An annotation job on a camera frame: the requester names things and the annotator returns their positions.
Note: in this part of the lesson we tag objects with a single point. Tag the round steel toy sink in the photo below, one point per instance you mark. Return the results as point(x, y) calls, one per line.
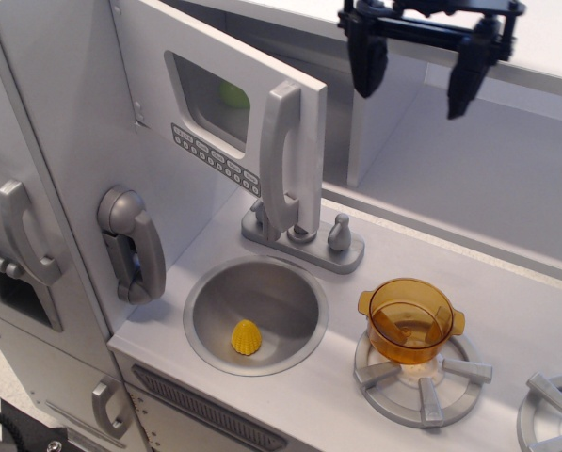
point(284, 301)

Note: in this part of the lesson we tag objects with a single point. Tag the silver stove burner right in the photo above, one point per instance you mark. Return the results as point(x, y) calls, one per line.
point(539, 421)

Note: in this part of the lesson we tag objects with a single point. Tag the silver fridge handle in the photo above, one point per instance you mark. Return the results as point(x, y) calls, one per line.
point(14, 203)
point(110, 413)

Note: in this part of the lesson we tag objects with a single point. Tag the silver lower fridge handle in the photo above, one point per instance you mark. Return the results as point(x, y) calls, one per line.
point(110, 413)

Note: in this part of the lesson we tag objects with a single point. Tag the silver upper fridge handle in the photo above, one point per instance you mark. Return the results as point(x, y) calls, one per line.
point(14, 203)

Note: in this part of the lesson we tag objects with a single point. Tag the grey oven vent panel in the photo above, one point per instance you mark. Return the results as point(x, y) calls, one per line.
point(210, 413)

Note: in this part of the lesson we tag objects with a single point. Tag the grey ice dispenser panel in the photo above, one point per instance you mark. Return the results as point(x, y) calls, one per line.
point(25, 294)

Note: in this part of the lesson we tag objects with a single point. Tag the silver microwave door handle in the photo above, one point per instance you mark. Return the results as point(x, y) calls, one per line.
point(282, 115)

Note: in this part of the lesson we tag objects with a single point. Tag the silver toy faucet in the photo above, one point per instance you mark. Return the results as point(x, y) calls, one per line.
point(333, 247)

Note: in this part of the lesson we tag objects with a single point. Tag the green toy vegetable in microwave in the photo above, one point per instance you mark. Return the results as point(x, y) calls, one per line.
point(233, 96)

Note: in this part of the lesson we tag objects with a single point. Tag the grey toy wall phone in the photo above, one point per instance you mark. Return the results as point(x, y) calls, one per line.
point(133, 245)

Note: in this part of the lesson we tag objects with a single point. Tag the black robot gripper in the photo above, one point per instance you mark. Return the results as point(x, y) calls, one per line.
point(481, 32)

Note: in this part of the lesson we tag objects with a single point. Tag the grey toy microwave door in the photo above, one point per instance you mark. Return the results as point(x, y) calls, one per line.
point(174, 65)

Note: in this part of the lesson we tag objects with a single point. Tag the black device bottom left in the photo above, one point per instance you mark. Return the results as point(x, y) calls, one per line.
point(21, 432)

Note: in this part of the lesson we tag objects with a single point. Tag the silver stove burner under pot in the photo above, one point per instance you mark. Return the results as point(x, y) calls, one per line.
point(434, 394)

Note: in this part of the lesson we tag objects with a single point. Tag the yellow toy corn piece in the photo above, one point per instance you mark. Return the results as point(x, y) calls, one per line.
point(246, 338)

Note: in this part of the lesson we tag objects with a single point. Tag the amber transparent toy pot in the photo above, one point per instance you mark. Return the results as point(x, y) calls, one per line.
point(409, 320)

